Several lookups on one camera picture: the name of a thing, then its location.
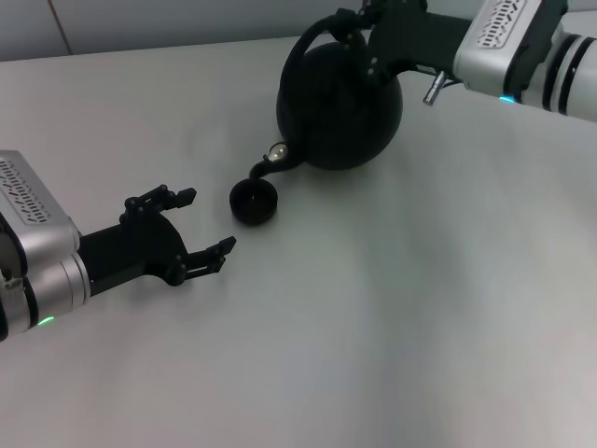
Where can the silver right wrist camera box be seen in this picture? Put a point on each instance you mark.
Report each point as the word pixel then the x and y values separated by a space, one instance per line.
pixel 499 42

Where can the black round teapot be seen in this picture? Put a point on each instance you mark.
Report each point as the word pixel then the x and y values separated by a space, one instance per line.
pixel 336 112

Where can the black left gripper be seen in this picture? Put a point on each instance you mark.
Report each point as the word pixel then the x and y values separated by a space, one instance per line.
pixel 135 252

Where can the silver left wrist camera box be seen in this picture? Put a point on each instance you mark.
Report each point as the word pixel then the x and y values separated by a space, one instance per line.
pixel 32 200

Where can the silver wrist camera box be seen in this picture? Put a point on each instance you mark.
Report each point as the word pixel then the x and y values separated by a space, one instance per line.
pixel 32 200
pixel 499 42

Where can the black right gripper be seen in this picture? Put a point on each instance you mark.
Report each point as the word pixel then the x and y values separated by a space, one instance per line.
pixel 415 37

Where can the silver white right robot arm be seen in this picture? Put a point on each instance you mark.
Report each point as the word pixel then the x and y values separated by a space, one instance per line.
pixel 569 74

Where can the small black teacup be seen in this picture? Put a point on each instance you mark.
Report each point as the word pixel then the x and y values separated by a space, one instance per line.
pixel 254 203

